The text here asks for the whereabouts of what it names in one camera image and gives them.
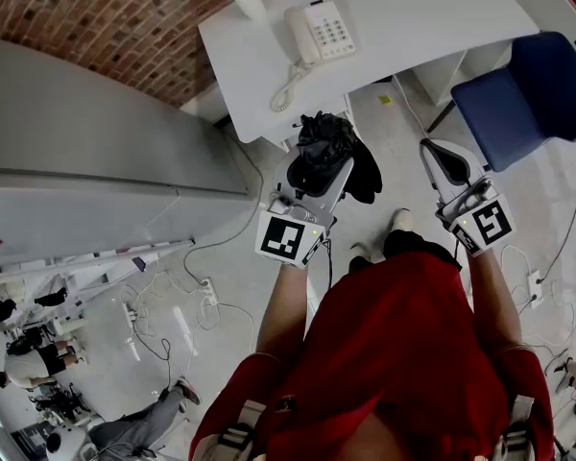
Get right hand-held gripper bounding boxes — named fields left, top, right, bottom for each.
left=420, top=137, right=517, bottom=258

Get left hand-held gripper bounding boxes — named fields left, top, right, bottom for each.
left=253, top=154, right=356, bottom=271

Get black cloth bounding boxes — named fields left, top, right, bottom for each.
left=294, top=109, right=384, bottom=206

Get person's left forearm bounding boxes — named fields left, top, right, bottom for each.
left=253, top=260, right=314, bottom=358

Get person's right forearm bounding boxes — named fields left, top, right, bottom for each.
left=467, top=247, right=528, bottom=352

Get white corded telephone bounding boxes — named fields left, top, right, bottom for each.
left=282, top=0, right=358, bottom=66

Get white desk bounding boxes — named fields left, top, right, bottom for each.
left=197, top=0, right=541, bottom=152

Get person's right white shoe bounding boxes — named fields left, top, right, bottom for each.
left=388, top=207, right=415, bottom=233

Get person's white shoe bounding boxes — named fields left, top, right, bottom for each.
left=348, top=241, right=373, bottom=272
left=388, top=207, right=415, bottom=233

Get person's black trousers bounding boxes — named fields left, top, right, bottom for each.
left=348, top=228, right=463, bottom=274

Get person's left white shoe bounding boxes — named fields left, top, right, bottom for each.
left=348, top=241, right=373, bottom=272

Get blue chair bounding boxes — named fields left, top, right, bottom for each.
left=425, top=31, right=576, bottom=175

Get white power strip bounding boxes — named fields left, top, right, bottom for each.
left=526, top=268, right=542, bottom=310
left=121, top=300, right=143, bottom=363
left=200, top=276, right=221, bottom=307

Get person's red shirt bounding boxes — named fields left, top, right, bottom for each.
left=188, top=250, right=556, bottom=461

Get large grey cabinet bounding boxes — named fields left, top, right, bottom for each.
left=0, top=37, right=266, bottom=272

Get white shelf rack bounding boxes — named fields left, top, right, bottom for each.
left=0, top=239, right=196, bottom=338

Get grey power cable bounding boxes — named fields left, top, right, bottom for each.
left=181, top=136, right=266, bottom=286

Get white floor cable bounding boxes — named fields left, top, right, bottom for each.
left=392, top=73, right=429, bottom=134

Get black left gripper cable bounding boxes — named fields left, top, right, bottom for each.
left=319, top=237, right=336, bottom=290

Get left harness strap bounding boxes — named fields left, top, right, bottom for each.
left=193, top=399, right=269, bottom=461

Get harness strap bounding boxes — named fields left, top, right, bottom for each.
left=488, top=394, right=533, bottom=461
left=193, top=399, right=269, bottom=461

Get right harness strap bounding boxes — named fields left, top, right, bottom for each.
left=488, top=394, right=533, bottom=461

